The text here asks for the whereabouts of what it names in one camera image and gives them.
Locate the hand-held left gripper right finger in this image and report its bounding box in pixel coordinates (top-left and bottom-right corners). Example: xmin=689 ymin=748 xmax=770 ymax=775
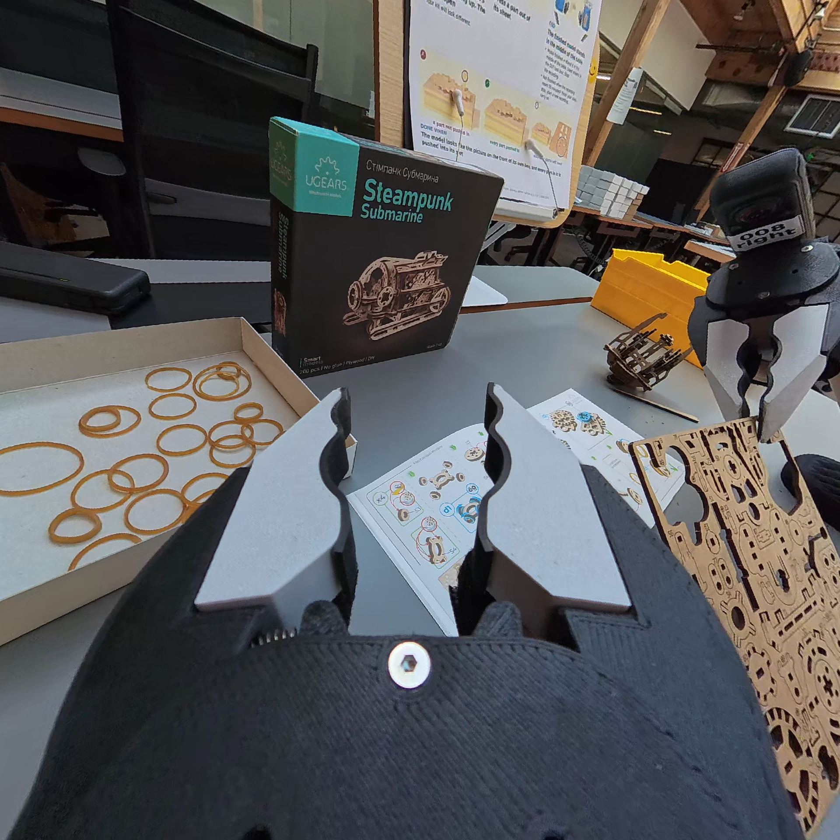
xmin=475 ymin=382 xmax=633 ymax=639

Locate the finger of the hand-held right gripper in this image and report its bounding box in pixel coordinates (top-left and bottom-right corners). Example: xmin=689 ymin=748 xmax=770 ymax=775
xmin=756 ymin=304 xmax=830 ymax=445
xmin=705 ymin=317 xmax=763 ymax=422

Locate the yellow plastic bin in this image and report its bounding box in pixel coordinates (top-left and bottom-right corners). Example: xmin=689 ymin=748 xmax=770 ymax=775
xmin=591 ymin=248 xmax=718 ymax=353

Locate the stack of white boxes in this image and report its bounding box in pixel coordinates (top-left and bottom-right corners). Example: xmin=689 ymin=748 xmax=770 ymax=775
xmin=574 ymin=164 xmax=651 ymax=218

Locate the black office chair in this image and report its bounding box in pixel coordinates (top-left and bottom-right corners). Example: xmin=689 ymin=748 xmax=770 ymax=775
xmin=105 ymin=0 xmax=322 ymax=261

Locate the dark wooden model assembly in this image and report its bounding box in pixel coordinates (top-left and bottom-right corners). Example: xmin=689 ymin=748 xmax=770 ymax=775
xmin=604 ymin=314 xmax=694 ymax=392

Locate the pile of tan rubber bands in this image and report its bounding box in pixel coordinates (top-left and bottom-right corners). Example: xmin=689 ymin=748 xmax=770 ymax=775
xmin=0 ymin=361 xmax=285 ymax=572

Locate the grey desk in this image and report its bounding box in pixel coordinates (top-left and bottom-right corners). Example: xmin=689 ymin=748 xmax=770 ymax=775
xmin=0 ymin=262 xmax=840 ymax=840

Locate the instruction poster on board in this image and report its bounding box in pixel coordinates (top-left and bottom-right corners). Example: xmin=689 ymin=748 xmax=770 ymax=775
xmin=374 ymin=0 xmax=606 ymax=231

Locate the black model kit box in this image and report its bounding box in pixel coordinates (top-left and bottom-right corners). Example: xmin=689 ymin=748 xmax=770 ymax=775
xmin=268 ymin=117 xmax=505 ymax=380

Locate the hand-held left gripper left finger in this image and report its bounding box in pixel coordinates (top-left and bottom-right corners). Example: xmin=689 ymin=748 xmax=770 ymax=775
xmin=194 ymin=387 xmax=360 ymax=635

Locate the paper instruction sheet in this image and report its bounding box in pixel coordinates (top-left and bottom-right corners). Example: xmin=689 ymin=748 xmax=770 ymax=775
xmin=346 ymin=388 xmax=686 ymax=637

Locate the flat black case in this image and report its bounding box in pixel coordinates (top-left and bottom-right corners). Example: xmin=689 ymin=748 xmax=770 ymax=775
xmin=0 ymin=239 xmax=152 ymax=316

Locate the white air vent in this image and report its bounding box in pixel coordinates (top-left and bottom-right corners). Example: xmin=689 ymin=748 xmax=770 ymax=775
xmin=787 ymin=95 xmax=840 ymax=139

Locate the shallow cardboard tray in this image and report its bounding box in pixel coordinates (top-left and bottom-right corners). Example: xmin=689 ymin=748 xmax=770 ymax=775
xmin=0 ymin=317 xmax=359 ymax=647

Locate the hanging paper note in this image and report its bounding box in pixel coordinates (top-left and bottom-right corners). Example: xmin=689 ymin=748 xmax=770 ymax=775
xmin=606 ymin=66 xmax=645 ymax=126

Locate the thin dark wooden stick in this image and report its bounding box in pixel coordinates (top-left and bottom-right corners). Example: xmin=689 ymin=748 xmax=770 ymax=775
xmin=607 ymin=382 xmax=700 ymax=423

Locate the laser-cut plywood parts sheet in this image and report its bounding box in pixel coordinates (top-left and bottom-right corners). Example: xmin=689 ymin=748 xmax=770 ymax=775
xmin=629 ymin=415 xmax=840 ymax=840

